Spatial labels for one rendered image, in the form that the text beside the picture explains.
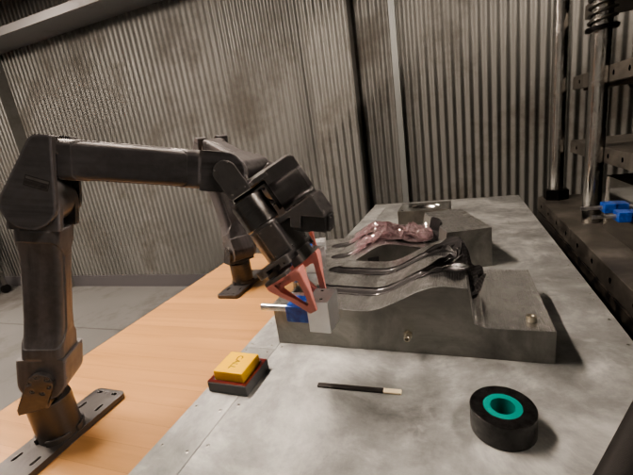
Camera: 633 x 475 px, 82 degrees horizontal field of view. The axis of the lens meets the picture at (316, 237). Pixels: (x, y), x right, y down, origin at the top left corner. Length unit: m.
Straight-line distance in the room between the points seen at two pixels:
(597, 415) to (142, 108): 3.50
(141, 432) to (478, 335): 0.57
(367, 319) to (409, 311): 0.08
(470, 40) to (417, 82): 0.38
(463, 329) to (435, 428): 0.18
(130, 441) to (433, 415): 0.46
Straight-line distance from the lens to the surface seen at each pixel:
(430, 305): 0.67
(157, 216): 3.73
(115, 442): 0.72
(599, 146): 1.54
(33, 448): 0.78
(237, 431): 0.63
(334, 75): 2.67
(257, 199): 0.57
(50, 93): 4.40
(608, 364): 0.76
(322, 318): 0.58
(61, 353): 0.68
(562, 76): 1.92
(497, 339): 0.70
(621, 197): 1.38
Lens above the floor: 1.20
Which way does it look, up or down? 15 degrees down
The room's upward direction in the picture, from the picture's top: 8 degrees counter-clockwise
